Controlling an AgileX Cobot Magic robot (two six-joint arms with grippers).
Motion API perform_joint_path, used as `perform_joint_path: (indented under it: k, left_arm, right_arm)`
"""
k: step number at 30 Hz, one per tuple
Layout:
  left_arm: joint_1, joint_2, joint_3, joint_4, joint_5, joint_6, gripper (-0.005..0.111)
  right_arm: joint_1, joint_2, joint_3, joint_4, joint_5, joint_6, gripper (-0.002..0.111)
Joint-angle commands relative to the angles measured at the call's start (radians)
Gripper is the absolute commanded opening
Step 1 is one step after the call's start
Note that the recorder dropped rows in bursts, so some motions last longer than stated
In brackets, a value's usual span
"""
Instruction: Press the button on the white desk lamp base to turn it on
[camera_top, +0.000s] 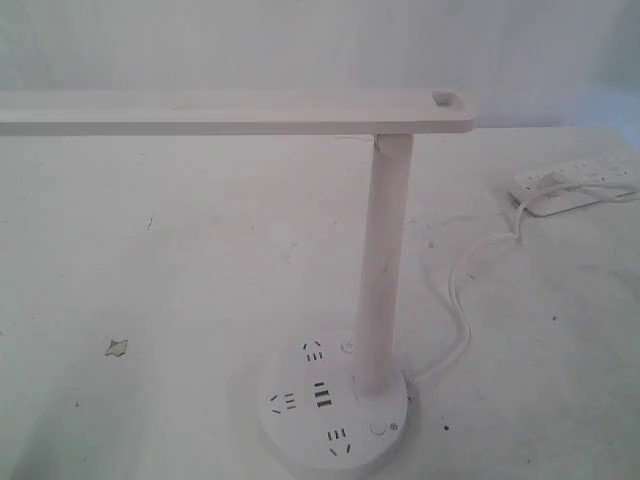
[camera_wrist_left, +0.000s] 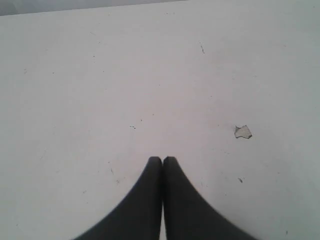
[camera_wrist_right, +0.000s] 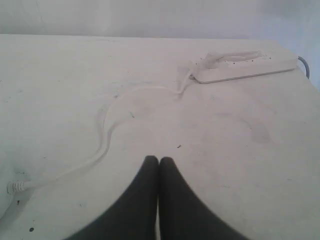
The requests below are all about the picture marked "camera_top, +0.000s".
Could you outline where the white desk lamp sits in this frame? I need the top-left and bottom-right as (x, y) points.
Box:
(1, 88), (474, 479)

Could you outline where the white power strip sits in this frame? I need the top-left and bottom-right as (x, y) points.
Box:
(508, 152), (640, 219)

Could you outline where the white power strip cable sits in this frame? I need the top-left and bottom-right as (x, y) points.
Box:
(508, 180), (640, 246)

